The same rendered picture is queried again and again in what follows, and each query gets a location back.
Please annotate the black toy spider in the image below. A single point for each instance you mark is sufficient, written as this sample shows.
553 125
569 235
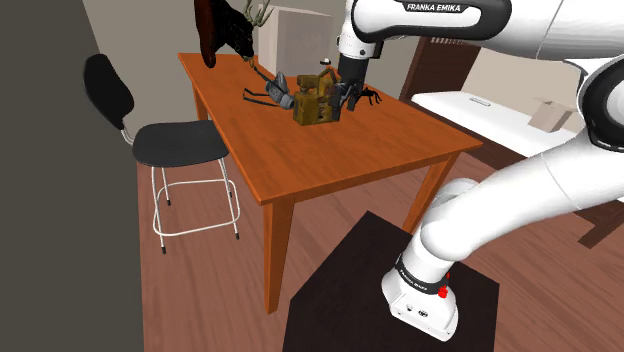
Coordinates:
368 95

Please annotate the black chair with white legs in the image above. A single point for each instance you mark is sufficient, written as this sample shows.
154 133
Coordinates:
175 144

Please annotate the dark mounted deer head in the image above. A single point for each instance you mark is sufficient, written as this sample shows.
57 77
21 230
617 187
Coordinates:
226 27

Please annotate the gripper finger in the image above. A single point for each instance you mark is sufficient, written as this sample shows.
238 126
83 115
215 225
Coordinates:
337 102
353 95

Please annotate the orange wooden table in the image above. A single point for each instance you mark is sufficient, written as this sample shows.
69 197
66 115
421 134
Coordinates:
312 151

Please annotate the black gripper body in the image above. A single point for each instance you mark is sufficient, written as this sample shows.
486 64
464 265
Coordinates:
351 68

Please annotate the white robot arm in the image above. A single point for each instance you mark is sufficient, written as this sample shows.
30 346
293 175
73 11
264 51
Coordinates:
512 195

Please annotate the pale grey cube cabinet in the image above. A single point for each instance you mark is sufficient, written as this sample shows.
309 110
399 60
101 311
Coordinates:
297 41

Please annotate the dark robot stand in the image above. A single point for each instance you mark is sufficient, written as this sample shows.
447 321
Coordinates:
341 292

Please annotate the olive brown box-shaped machine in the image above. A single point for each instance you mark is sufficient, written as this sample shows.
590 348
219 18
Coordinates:
309 107

